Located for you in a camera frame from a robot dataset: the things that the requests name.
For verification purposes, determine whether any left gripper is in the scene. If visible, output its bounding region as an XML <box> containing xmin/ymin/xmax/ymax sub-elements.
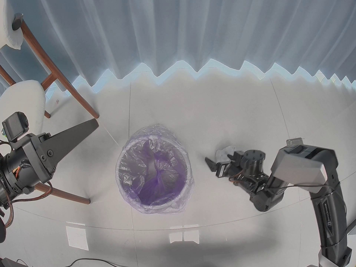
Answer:
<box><xmin>0</xmin><ymin>134</ymin><xmax>52</xmax><ymax>202</ymax></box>

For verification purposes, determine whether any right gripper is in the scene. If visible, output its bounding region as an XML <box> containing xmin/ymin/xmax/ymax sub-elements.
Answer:
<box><xmin>205</xmin><ymin>154</ymin><xmax>246</xmax><ymax>181</ymax></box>

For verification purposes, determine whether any purple plastic bag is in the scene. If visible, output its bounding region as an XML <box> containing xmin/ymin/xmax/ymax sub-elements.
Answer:
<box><xmin>115</xmin><ymin>123</ymin><xmax>195</xmax><ymax>215</ymax></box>

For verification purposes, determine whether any white trash bin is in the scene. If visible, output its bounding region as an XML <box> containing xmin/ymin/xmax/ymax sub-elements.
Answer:
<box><xmin>117</xmin><ymin>134</ymin><xmax>193</xmax><ymax>210</ymax></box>

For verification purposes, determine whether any crumpled white paper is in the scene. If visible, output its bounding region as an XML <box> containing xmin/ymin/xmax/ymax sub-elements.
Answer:
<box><xmin>215</xmin><ymin>145</ymin><xmax>237</xmax><ymax>163</ymax></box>

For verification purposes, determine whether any white cushioned wooden chair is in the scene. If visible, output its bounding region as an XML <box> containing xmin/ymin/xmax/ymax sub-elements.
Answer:
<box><xmin>0</xmin><ymin>0</ymin><xmax>100</xmax><ymax>205</ymax></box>

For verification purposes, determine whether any white curtain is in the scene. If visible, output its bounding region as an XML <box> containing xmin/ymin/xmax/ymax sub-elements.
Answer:
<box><xmin>0</xmin><ymin>0</ymin><xmax>356</xmax><ymax>94</ymax></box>

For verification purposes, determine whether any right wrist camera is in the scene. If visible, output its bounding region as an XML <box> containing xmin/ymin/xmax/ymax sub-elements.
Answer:
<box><xmin>233</xmin><ymin>150</ymin><xmax>246</xmax><ymax>166</ymax></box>

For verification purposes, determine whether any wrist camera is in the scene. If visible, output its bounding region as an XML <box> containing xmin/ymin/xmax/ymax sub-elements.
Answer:
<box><xmin>1</xmin><ymin>111</ymin><xmax>29</xmax><ymax>143</ymax></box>
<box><xmin>233</xmin><ymin>150</ymin><xmax>246</xmax><ymax>166</ymax></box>

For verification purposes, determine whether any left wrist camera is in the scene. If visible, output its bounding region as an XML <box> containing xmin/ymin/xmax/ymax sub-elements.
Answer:
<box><xmin>1</xmin><ymin>111</ymin><xmax>29</xmax><ymax>143</ymax></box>

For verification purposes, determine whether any black cable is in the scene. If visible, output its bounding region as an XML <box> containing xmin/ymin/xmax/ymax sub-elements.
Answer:
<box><xmin>65</xmin><ymin>258</ymin><xmax>118</xmax><ymax>267</ymax></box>

